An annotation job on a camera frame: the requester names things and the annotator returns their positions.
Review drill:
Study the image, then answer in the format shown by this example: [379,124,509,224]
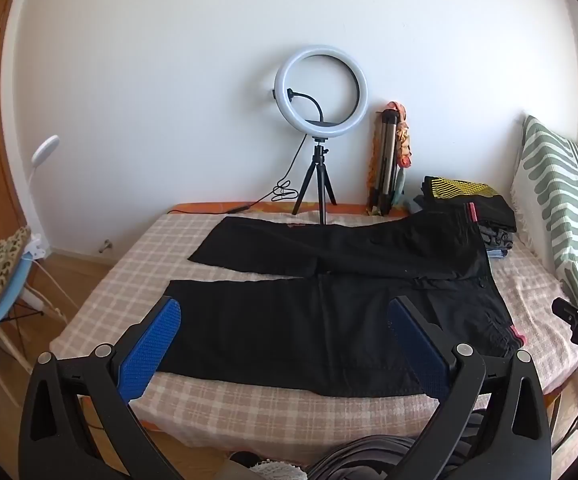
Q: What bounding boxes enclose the black pants with red trim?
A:
[159,205,526,399]

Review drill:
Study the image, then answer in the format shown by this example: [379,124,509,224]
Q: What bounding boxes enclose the folded metal tripod stand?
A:
[369,108,403,217]

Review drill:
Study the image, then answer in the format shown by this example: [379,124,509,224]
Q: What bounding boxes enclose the person's striped dark clothing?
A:
[303,409,490,480]

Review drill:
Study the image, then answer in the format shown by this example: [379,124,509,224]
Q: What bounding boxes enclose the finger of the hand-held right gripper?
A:
[551,297,578,332]

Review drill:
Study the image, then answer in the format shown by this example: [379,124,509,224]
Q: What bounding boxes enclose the pink plaid blanket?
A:
[49,210,578,453]

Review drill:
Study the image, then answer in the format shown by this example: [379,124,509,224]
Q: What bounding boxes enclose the small black tripod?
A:
[291,137,338,225]

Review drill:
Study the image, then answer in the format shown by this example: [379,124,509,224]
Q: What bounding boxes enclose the white ring light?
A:
[273,45,369,140]

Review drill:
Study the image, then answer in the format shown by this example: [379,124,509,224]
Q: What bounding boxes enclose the white clamp lamp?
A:
[23,135,61,262]

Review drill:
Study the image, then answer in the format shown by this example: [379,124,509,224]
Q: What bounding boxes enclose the folded silver tripod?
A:
[366,101,413,211]

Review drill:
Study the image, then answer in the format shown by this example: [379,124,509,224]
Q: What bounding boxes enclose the black ring light cable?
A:
[224,135,320,212]

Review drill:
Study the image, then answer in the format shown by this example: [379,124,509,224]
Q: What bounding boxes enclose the black garment with yellow mesh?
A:
[423,176,518,234]

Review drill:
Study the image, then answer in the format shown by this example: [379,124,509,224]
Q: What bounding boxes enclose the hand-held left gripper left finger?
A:
[18,296,184,480]

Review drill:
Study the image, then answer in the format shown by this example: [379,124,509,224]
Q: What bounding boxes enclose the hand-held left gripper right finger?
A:
[386,296,552,480]

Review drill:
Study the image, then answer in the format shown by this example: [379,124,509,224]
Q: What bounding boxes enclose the white fluffy slipper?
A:
[229,451,311,480]

